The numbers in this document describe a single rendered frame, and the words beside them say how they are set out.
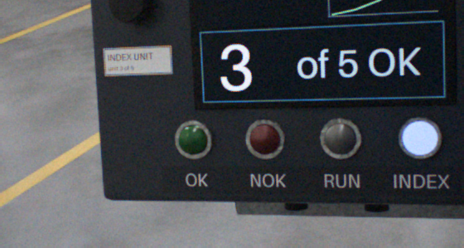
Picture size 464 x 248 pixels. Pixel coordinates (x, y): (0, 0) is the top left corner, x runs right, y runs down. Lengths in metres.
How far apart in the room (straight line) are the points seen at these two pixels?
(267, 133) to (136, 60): 0.11
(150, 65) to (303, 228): 2.13
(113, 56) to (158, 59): 0.03
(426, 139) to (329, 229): 2.13
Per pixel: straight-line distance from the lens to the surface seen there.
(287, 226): 2.63
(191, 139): 0.51
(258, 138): 0.49
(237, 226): 2.67
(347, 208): 0.58
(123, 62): 0.53
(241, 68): 0.50
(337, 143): 0.48
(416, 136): 0.48
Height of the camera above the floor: 1.31
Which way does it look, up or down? 21 degrees down
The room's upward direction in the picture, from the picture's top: 7 degrees counter-clockwise
